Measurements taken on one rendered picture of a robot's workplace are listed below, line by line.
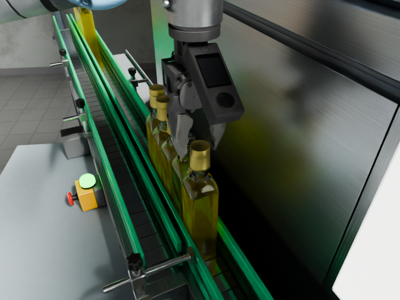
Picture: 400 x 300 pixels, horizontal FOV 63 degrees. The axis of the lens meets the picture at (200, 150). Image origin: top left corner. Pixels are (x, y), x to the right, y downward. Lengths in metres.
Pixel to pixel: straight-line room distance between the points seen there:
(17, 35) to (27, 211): 2.95
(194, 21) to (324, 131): 0.22
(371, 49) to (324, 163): 0.16
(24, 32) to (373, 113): 3.66
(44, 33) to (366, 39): 3.56
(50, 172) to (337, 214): 0.96
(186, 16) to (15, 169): 0.98
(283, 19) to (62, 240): 0.78
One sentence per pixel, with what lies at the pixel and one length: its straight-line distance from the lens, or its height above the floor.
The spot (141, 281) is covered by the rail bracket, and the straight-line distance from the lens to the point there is 0.62.
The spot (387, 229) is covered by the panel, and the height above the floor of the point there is 1.17.
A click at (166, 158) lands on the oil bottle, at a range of 0.66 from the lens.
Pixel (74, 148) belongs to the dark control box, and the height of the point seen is 0.80.
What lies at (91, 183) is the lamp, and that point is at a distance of 0.98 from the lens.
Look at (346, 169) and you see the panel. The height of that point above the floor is 1.21.
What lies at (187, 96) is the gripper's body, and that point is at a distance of 0.47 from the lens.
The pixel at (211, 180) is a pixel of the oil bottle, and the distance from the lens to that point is 0.58.
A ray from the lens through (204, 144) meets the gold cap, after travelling 0.54.
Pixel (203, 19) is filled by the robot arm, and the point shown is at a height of 1.37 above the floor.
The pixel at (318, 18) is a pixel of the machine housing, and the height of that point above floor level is 1.37.
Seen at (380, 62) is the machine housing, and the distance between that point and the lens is 0.40.
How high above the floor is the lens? 1.48
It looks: 37 degrees down
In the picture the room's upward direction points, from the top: straight up
